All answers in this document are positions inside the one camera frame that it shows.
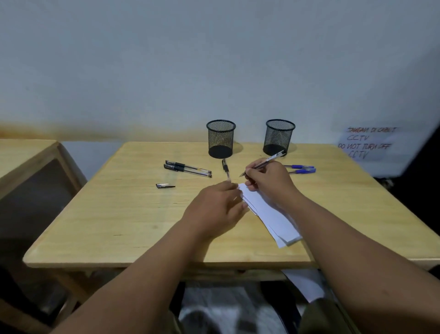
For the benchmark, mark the person's left hand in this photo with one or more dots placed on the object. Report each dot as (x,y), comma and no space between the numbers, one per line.
(211,211)

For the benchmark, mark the person's right hand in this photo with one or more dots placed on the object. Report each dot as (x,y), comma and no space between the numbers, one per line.
(273,182)

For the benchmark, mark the person's right fingers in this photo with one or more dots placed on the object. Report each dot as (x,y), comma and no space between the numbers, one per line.
(253,177)

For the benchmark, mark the person's left fingers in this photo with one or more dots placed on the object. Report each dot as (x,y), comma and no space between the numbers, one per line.
(237,203)

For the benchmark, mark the clear silver-tipped pen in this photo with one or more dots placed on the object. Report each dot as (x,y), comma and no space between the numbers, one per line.
(275,158)

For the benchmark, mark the white paper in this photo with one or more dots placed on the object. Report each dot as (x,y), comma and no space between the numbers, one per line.
(275,220)

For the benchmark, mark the person's right forearm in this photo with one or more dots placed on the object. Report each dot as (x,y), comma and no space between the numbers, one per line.
(361,268)

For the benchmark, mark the person's left forearm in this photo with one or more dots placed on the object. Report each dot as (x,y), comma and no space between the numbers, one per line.
(137,285)

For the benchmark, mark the short black pen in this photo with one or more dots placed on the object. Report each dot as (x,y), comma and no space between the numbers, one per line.
(225,168)

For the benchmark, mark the black mesh pen cup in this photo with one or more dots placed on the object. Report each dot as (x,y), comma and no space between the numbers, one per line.
(278,137)
(220,139)

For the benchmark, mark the blue pen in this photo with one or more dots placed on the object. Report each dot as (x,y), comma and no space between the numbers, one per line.
(304,171)
(299,167)

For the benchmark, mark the black gel pen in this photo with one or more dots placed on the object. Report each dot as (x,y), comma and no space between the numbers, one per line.
(187,171)
(188,166)

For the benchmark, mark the black pen cap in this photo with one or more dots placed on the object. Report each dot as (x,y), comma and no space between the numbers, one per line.
(165,186)

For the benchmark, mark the white sheet under table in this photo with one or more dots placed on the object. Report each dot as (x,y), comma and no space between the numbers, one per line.
(304,284)

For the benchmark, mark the grey white patterned cloth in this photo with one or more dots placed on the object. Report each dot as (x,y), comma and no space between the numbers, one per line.
(223,309)

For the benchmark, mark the light wooden table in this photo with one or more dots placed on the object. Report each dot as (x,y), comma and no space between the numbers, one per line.
(120,206)

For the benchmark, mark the handwritten white paper sign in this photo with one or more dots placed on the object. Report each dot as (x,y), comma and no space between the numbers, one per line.
(369,142)

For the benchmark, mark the olive green trousers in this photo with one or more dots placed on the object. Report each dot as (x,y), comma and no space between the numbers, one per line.
(323,318)

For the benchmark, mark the black bulky object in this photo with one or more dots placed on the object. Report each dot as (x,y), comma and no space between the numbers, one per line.
(416,192)

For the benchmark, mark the small wooden side table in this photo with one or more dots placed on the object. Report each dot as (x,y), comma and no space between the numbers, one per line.
(24,158)

